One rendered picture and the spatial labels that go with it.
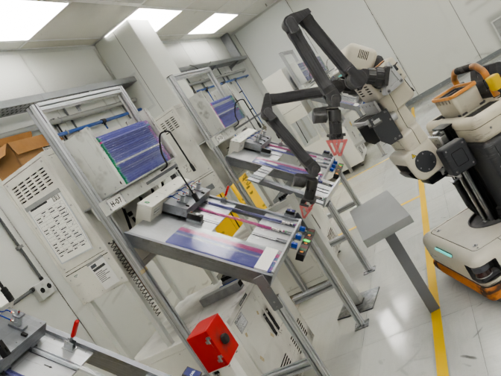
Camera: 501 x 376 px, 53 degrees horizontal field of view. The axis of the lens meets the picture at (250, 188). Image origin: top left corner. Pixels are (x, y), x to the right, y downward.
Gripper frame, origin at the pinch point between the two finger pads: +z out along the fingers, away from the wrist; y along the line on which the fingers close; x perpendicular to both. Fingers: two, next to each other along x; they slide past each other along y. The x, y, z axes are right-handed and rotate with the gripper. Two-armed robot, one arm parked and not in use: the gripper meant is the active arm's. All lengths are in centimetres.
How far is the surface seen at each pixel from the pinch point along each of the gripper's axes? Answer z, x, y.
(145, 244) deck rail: 10, -62, 60
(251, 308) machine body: 43, -13, 35
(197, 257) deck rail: 9, -36, 60
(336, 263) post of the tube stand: 42, 21, -37
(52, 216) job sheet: 9, -110, 61
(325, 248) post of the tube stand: 34, 12, -37
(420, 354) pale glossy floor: 40, 69, 35
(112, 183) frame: -10, -86, 50
